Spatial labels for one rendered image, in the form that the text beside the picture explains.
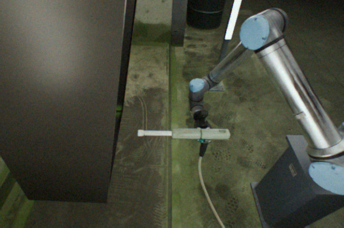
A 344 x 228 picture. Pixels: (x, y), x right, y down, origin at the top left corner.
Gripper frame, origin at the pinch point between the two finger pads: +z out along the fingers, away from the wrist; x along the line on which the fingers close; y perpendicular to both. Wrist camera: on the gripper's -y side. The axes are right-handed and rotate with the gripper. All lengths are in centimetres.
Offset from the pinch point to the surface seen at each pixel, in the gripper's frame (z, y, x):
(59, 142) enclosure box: 30, -34, 57
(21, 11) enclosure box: 34, -74, 51
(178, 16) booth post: -193, -4, -1
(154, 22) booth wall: -195, 5, 28
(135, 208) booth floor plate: 9, 60, 39
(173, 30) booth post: -196, 15, 3
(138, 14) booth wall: -195, -5, 48
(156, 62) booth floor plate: -154, 40, 25
